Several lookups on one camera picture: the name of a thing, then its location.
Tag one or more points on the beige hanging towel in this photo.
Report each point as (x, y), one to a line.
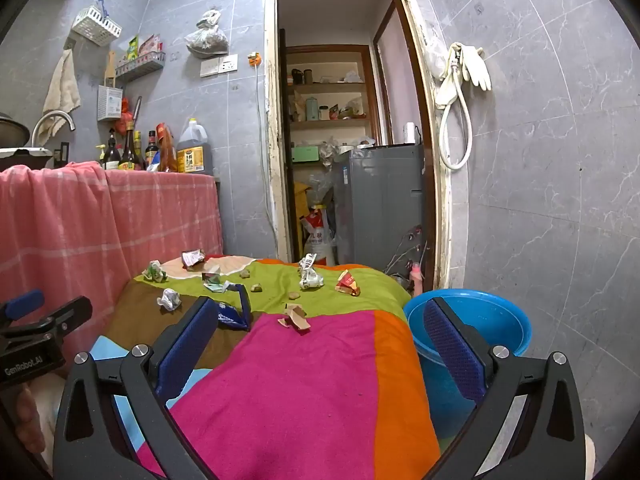
(61, 87)

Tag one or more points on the crumpled green wrapper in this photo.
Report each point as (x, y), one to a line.
(215, 282)

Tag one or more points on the torn brown cardboard scrap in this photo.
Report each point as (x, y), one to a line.
(296, 317)

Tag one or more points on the white red rice sack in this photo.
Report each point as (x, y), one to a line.
(317, 235)

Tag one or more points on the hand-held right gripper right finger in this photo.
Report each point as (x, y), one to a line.
(452, 350)

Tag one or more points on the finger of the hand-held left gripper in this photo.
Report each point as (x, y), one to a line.
(22, 303)
(60, 314)

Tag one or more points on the grey wall shelf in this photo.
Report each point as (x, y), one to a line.
(141, 66)

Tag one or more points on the orange snack bag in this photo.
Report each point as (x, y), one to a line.
(167, 152)

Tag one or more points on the tall dark yellow-label bottle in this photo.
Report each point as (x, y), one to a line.
(129, 152)

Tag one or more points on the white rubber gloves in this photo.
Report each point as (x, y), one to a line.
(472, 67)

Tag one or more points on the yellow pump bottle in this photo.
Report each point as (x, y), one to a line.
(101, 157)

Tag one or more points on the white utensil holder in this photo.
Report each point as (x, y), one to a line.
(109, 104)

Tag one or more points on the blue plastic basin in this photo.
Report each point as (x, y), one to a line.
(480, 320)

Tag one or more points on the crumpled green white paper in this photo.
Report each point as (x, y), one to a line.
(154, 271)

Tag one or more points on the dark wooden door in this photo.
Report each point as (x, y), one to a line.
(285, 160)

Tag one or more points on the green box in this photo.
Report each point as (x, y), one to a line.
(305, 155)

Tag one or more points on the white paper roll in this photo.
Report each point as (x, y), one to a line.
(410, 132)

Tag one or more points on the grey washing machine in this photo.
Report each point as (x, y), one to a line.
(380, 205)

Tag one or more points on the hanging clear plastic bag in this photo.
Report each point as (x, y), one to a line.
(206, 37)

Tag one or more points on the white plastic wall basket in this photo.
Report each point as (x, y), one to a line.
(97, 24)

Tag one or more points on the large cooking oil jug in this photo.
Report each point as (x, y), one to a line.
(192, 152)

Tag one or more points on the chrome faucet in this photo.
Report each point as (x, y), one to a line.
(55, 116)

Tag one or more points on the wooden spatula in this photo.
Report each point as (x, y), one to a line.
(110, 67)

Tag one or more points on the wooden wall shelf unit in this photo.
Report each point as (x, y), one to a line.
(330, 87)

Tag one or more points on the yellow cabinet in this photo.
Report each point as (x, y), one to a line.
(301, 210)

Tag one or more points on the pink plaid cloth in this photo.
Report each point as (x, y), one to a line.
(100, 230)

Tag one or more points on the orange plug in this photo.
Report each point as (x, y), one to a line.
(255, 59)

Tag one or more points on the pink bottle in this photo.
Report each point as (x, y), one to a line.
(416, 280)

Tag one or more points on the crumpled white paper ball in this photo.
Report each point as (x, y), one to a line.
(169, 300)

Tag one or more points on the dark soy sauce bottle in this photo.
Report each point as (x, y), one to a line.
(151, 152)

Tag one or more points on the dark cooking pot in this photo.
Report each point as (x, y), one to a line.
(12, 132)

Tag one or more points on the white red wrapper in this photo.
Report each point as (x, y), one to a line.
(192, 258)

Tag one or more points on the person's left hand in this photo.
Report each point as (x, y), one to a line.
(24, 412)

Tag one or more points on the green canister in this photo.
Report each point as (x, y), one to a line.
(312, 110)

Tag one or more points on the white wall socket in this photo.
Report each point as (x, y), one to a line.
(219, 66)

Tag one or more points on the black wall outlet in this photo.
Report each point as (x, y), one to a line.
(61, 155)

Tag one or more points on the white printed ribbon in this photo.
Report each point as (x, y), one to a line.
(310, 276)

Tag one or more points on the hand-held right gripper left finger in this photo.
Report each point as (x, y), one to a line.
(186, 350)

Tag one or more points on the multicolour patchwork blanket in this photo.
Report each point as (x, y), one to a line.
(310, 390)

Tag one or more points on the red hanging bag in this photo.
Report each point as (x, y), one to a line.
(125, 115)

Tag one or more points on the blue snack packet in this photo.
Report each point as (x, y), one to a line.
(231, 316)

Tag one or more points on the yellow-cap sauce bottle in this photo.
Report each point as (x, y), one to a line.
(139, 155)

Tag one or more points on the red folded wrapper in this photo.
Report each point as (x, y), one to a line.
(347, 284)

